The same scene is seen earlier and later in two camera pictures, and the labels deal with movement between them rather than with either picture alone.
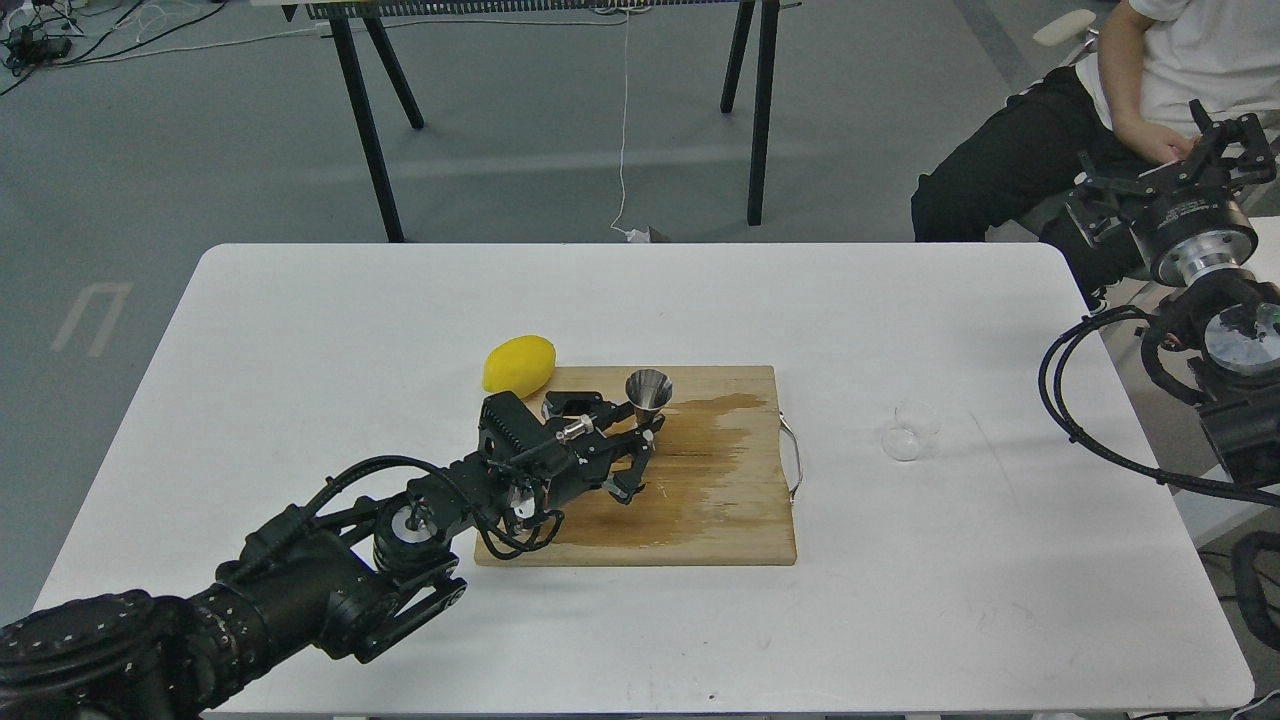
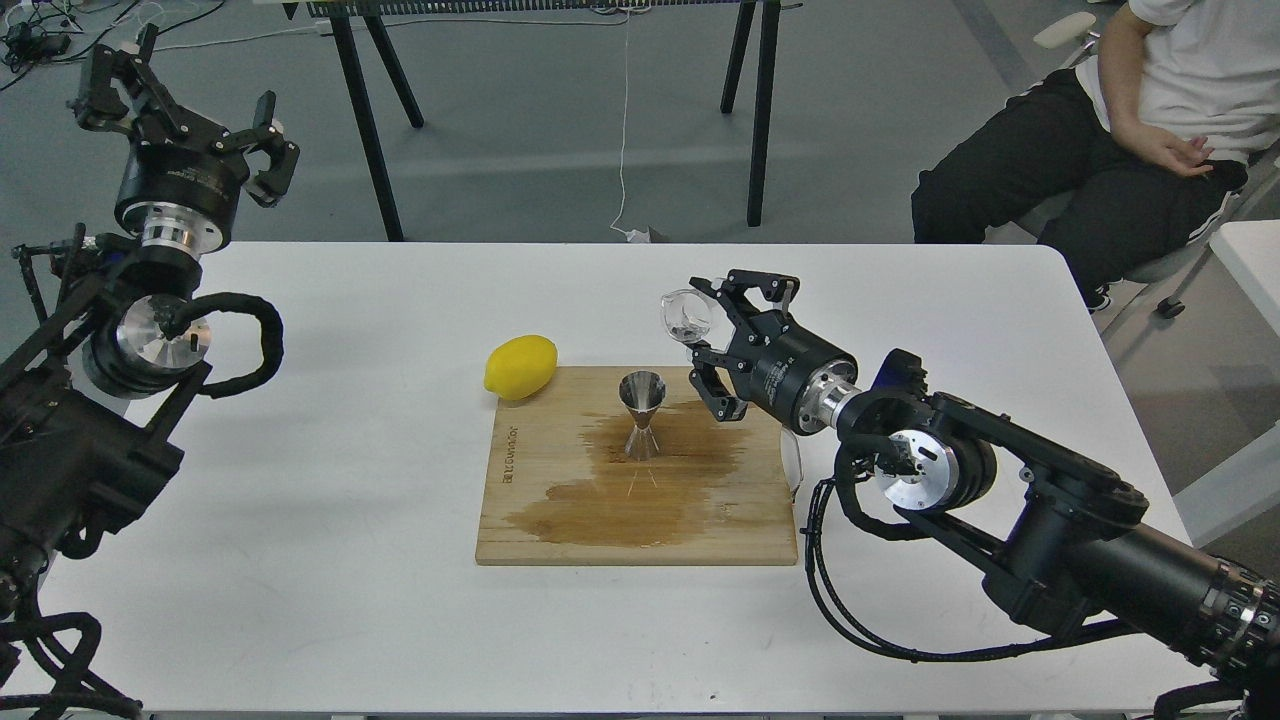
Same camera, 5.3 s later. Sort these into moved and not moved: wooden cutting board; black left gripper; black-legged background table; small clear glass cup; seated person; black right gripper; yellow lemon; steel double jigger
Moved: black right gripper; black left gripper; small clear glass cup
Not moved: black-legged background table; steel double jigger; wooden cutting board; yellow lemon; seated person
